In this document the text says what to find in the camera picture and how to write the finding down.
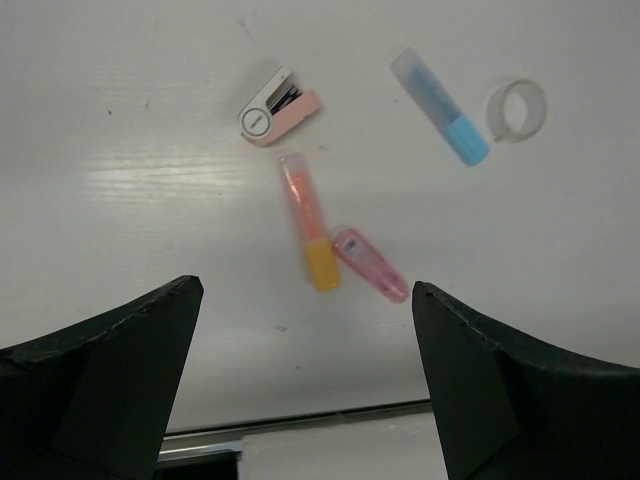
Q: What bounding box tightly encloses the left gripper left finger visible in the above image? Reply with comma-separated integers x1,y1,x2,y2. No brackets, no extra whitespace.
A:
1,276,204,479

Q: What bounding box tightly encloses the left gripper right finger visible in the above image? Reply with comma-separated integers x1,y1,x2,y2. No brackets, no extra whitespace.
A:
412,282,639,479

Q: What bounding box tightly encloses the clear tape roll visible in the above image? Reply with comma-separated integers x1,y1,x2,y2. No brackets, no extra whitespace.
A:
485,78,548,143

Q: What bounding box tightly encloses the pink pencil sharpener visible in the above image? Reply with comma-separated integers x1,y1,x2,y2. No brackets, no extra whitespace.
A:
238,66,323,148

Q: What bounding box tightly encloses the pink utility knife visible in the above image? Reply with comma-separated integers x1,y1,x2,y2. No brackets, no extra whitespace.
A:
330,225,409,304

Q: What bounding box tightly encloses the orange pink highlighter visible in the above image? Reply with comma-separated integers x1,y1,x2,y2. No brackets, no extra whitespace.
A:
278,153,341,292

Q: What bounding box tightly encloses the blue highlighter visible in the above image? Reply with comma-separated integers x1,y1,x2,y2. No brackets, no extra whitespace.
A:
390,48,490,166

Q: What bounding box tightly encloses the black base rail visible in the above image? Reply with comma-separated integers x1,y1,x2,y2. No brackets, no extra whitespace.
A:
158,399,432,468

